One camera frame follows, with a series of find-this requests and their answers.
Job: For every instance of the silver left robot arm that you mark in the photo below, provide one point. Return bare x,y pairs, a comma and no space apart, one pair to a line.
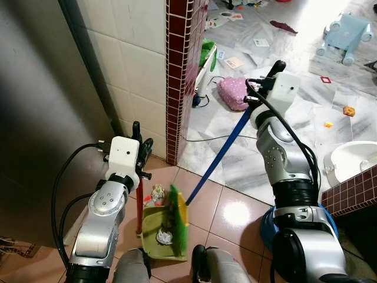
100,212

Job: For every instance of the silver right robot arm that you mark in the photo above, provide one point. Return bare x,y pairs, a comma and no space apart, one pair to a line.
285,171

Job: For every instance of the patterned brown floor mat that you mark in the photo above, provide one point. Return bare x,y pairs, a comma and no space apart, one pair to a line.
17,247

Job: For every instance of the small colourful toy scrap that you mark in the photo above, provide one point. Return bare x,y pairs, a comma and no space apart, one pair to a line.
158,193

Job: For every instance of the pink polka-dot cushion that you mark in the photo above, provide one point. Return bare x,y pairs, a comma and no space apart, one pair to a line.
232,93

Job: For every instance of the white card with green print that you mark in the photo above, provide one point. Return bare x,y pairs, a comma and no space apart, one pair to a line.
261,42

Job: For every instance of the beige picture card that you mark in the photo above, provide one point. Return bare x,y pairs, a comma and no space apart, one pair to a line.
234,62

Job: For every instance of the dark red cloth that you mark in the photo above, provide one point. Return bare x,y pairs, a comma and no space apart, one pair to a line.
284,27

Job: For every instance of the white stand with green cloth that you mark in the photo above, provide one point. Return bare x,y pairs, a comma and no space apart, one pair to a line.
205,65

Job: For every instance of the crumpled white paper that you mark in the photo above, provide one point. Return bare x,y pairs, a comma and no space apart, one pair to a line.
164,237

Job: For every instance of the small yellow toy piece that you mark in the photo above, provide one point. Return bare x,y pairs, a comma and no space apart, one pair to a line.
328,124

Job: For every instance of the light blue toy car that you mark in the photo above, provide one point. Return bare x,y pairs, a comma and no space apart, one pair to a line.
344,32

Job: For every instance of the orange toy block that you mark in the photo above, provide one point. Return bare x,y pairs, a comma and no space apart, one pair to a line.
349,111

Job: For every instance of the grey metal door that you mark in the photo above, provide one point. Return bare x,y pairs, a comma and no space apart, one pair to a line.
41,106

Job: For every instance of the grey left robot leg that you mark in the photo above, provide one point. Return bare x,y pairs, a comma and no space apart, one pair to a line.
131,268

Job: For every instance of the grey robot leg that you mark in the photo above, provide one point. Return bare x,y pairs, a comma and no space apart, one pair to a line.
131,268
227,268

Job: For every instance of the grey right robot leg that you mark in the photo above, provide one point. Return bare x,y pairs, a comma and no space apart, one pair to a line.
227,268

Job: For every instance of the blue plastic basin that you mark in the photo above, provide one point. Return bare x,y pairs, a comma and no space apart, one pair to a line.
268,227

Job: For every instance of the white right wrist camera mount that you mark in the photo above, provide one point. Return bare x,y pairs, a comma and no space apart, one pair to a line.
284,93

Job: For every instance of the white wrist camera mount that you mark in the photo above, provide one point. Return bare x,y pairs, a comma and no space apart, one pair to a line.
122,156
284,93

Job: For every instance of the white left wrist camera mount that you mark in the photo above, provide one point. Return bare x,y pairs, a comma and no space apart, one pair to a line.
122,156

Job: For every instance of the red square frame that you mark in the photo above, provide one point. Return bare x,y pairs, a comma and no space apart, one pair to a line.
322,79

